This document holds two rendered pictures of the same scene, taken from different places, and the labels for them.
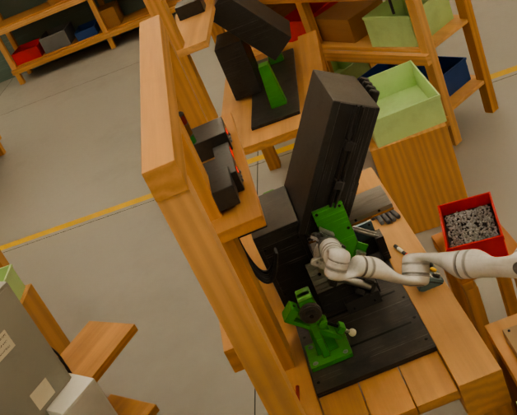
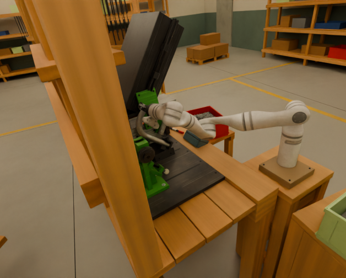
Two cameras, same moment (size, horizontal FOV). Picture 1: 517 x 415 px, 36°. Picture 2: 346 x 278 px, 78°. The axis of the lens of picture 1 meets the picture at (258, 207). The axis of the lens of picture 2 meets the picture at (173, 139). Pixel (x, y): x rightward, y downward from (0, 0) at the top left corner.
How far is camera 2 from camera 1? 177 cm
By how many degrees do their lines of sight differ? 28
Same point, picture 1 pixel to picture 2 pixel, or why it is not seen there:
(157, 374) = (12, 213)
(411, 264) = (207, 124)
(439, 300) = (210, 151)
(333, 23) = not seen: hidden behind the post
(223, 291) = (98, 86)
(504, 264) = (285, 115)
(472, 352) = (252, 178)
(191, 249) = not seen: outside the picture
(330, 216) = (147, 97)
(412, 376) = (217, 197)
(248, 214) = not seen: hidden behind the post
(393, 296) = (180, 150)
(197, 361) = (39, 203)
